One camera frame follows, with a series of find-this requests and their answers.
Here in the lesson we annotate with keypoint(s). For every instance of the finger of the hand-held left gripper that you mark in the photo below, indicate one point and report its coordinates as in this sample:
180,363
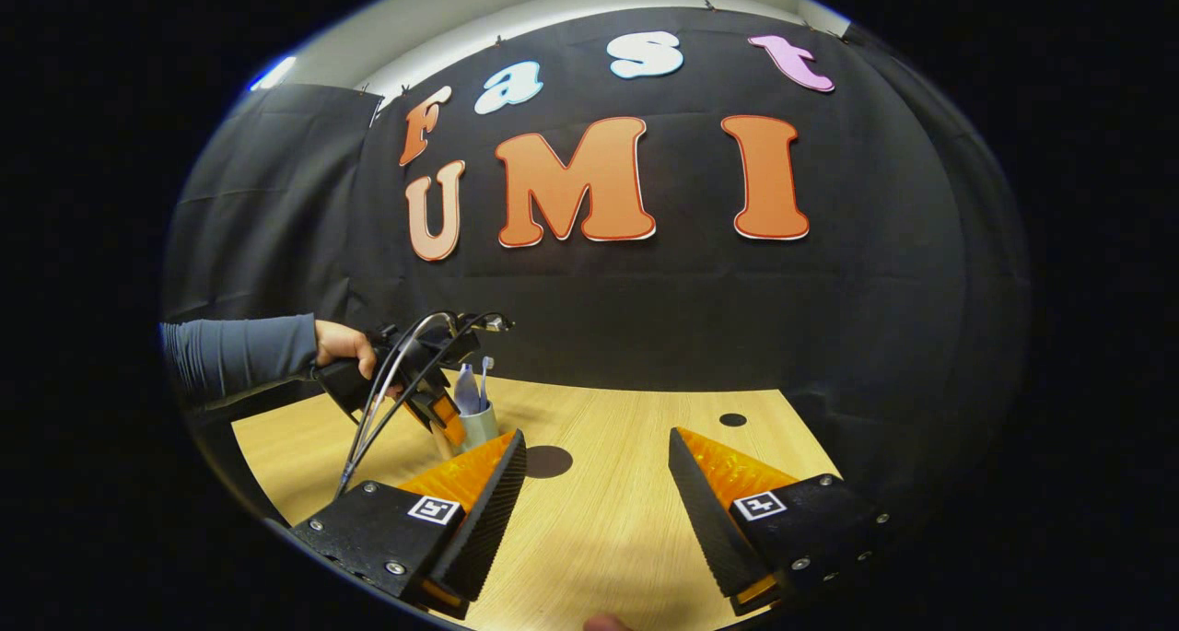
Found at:
449,414

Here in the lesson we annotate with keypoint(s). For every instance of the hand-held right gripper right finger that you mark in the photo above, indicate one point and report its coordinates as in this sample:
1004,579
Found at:
705,511

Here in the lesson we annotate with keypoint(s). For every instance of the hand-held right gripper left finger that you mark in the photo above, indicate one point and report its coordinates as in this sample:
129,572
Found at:
484,511

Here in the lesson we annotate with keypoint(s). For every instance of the white toothpaste tube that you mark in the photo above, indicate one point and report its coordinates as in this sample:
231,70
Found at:
467,391

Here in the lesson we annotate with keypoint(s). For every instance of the white toothbrush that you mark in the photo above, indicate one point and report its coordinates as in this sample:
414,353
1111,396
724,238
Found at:
484,378

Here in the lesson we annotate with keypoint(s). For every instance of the dark round coaster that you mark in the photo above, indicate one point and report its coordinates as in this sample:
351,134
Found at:
548,461

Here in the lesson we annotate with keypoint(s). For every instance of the wooden desktop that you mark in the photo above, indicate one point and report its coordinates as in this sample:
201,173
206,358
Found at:
608,520

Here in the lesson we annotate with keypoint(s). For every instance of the black backdrop cloth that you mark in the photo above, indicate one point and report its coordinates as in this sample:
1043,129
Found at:
737,318

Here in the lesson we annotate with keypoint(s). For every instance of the ceiling strip light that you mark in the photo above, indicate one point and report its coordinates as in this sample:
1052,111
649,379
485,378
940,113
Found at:
273,72

